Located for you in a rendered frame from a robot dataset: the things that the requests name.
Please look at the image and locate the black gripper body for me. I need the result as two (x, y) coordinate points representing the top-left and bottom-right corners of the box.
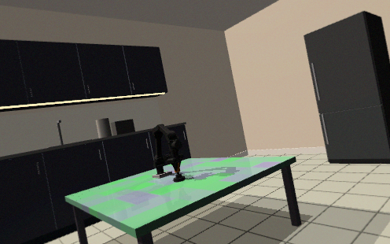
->
(166, 150), (183, 164)

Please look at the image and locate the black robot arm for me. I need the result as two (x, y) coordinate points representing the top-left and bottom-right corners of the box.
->
(152, 124), (182, 175)

